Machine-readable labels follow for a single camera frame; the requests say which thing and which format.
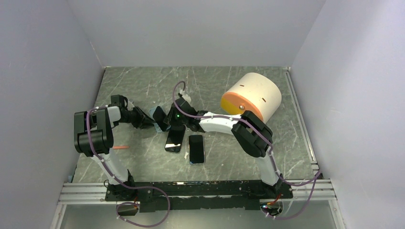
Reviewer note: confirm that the orange pry stick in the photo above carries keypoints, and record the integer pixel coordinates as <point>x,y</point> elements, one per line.
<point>121,147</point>

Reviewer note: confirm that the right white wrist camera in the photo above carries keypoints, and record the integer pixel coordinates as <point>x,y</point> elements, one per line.
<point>184,95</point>

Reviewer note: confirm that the clear magsafe phone case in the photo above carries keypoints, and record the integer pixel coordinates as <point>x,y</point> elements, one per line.
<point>196,149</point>

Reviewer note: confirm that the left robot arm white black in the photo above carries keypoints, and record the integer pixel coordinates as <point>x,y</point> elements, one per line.
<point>93,137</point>

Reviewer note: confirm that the aluminium frame rail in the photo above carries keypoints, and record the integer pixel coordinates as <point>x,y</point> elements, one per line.
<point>83,194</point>

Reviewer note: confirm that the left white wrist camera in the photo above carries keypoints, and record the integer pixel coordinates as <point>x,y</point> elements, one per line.
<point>131,102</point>

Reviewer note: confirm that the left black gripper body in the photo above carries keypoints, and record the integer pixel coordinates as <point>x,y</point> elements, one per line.
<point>135,117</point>

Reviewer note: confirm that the purple phone black screen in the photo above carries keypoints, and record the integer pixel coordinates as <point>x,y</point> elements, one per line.
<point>175,139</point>

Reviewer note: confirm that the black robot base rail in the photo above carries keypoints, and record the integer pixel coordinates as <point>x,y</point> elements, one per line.
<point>190,195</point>

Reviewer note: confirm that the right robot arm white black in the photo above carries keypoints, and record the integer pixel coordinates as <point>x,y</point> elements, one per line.
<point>252,134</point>

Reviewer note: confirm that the white cylinder orange yellow face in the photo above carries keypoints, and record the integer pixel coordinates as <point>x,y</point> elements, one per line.
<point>253,92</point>

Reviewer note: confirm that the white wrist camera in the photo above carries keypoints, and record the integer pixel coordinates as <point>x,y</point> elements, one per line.
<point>131,102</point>
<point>184,95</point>

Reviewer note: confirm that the black phone face down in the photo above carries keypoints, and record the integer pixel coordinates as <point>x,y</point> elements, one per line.
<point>158,115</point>

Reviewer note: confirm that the light blue phone case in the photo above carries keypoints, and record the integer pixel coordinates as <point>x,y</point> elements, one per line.
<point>155,125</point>

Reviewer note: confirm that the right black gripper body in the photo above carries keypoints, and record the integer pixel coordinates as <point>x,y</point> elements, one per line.
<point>176,120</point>

